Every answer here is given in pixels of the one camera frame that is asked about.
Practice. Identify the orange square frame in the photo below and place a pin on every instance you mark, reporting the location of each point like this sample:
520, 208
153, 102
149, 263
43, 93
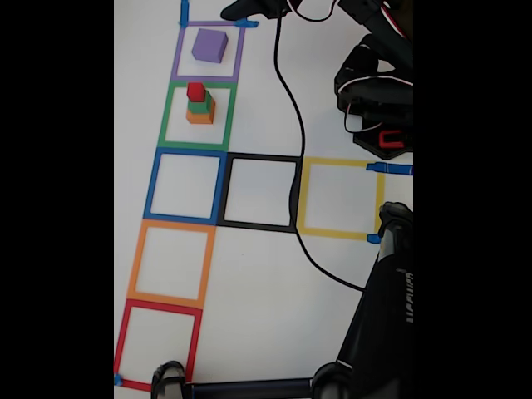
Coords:
166, 300

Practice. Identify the yellow square frame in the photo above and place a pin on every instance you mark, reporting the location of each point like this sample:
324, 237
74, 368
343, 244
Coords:
332, 234

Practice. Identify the purple square frame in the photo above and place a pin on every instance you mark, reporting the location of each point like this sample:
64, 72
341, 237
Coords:
205, 78

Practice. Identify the blue tape strip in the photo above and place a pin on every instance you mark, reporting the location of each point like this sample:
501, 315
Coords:
395, 169
248, 24
184, 10
118, 379
373, 239

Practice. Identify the green square frame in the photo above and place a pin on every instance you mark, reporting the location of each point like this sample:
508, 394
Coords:
193, 145

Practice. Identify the green square block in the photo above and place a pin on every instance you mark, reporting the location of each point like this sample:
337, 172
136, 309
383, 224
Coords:
199, 107

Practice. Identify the red square frame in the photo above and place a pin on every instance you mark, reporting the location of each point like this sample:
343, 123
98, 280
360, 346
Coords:
160, 306

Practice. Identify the black tripod stand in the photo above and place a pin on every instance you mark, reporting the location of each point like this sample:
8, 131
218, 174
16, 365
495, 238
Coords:
374, 332

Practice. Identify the black square frame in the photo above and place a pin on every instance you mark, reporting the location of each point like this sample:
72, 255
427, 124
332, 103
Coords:
257, 227

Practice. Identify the large purple square block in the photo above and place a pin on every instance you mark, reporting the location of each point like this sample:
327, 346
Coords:
208, 45

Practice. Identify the orange square block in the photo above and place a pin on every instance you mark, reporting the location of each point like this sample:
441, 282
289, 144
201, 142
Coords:
199, 118

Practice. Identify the blue square frame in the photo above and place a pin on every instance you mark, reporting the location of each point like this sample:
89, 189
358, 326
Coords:
183, 218

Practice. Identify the small red cube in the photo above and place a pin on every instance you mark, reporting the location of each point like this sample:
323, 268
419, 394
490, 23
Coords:
195, 91

